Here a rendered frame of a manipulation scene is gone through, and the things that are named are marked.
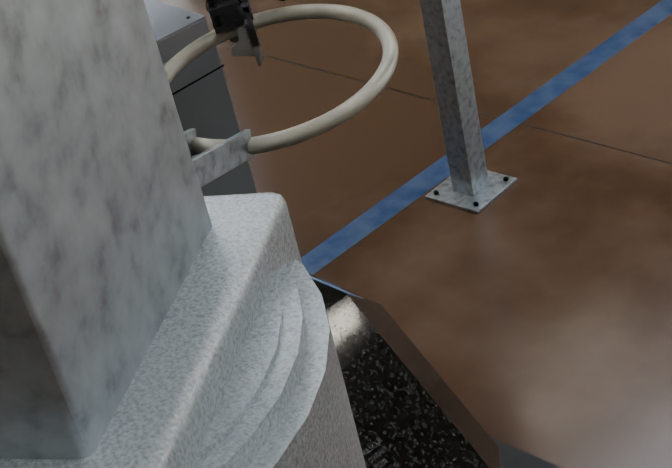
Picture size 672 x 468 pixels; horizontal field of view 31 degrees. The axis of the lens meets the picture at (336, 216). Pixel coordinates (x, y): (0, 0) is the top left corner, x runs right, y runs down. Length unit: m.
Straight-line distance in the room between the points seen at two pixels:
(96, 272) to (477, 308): 2.64
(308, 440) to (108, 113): 0.19
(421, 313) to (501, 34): 1.67
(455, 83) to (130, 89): 2.84
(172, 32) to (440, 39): 0.90
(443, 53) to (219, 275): 2.78
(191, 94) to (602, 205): 1.29
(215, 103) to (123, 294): 2.27
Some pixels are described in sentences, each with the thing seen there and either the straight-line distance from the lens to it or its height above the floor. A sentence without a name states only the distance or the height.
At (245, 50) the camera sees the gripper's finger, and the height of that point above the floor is 0.95.
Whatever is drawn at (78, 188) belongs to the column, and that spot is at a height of 1.66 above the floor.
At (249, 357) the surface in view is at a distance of 0.62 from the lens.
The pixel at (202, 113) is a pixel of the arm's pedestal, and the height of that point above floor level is 0.71.
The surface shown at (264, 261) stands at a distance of 0.67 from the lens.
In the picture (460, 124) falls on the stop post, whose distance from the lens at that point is 3.49.
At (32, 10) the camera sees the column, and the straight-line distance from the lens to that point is 0.53.
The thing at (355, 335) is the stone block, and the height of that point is 0.83.
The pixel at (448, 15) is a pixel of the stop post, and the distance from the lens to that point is 3.35.
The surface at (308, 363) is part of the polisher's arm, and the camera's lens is 0.63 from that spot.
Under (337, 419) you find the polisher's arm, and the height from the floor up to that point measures 1.49.
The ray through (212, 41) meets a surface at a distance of 2.46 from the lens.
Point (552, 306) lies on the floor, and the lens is 3.14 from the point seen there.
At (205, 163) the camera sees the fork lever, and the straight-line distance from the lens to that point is 1.96.
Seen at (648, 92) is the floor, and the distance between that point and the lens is 4.06.
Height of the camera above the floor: 1.91
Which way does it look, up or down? 31 degrees down
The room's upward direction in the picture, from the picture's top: 13 degrees counter-clockwise
